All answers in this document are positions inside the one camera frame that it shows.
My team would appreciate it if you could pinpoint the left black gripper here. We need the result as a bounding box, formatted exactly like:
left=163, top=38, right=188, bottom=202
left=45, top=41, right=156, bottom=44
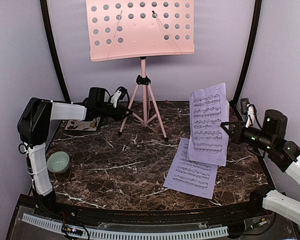
left=97, top=103, right=134, bottom=122

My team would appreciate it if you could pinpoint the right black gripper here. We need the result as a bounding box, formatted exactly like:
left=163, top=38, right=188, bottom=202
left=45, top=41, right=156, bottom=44
left=221, top=120, right=275, bottom=153

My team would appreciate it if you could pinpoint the purple sheet music page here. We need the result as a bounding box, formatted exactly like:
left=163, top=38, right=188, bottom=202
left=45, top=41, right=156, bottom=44
left=188, top=83, right=230, bottom=167
left=163, top=138, right=218, bottom=200

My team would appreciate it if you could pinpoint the pink music stand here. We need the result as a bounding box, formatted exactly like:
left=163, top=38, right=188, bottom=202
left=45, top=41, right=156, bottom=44
left=85, top=0, right=195, bottom=141

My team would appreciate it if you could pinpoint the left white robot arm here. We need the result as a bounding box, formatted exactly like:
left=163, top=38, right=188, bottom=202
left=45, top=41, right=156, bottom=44
left=17, top=97, right=133, bottom=198

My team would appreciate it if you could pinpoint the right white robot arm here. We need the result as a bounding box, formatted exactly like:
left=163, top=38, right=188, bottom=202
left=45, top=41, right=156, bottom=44
left=221, top=117, right=300, bottom=227

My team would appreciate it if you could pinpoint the sticker sheet card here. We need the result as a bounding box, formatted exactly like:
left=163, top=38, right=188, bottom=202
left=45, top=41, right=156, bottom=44
left=64, top=117, right=100, bottom=132

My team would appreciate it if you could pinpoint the green ceramic bowl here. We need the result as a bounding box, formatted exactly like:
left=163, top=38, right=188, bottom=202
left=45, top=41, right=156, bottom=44
left=47, top=151, right=70, bottom=174

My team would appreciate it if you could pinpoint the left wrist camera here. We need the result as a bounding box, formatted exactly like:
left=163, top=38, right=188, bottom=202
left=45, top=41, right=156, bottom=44
left=87, top=87, right=108, bottom=106

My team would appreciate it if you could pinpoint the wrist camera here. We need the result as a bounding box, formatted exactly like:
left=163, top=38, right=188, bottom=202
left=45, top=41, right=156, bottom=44
left=262, top=109, right=288, bottom=139
left=87, top=87, right=108, bottom=106

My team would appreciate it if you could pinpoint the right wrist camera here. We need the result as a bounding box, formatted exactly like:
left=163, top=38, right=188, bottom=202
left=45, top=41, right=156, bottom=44
left=262, top=109, right=288, bottom=139

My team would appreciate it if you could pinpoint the right black frame post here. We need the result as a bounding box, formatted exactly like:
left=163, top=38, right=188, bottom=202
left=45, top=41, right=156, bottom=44
left=232, top=0, right=263, bottom=106

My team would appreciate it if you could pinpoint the black frame post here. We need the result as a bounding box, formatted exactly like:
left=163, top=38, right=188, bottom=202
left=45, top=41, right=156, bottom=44
left=232, top=0, right=263, bottom=106
left=39, top=0, right=71, bottom=103

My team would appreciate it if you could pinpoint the black front rail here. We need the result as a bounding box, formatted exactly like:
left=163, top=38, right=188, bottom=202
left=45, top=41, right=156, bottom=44
left=14, top=193, right=288, bottom=226

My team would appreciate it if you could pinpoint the white slotted cable duct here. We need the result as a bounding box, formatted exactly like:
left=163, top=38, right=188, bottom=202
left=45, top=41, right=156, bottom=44
left=21, top=213, right=229, bottom=240

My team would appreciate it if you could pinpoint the left black frame post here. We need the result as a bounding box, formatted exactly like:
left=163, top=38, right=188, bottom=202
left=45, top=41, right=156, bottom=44
left=39, top=0, right=71, bottom=103

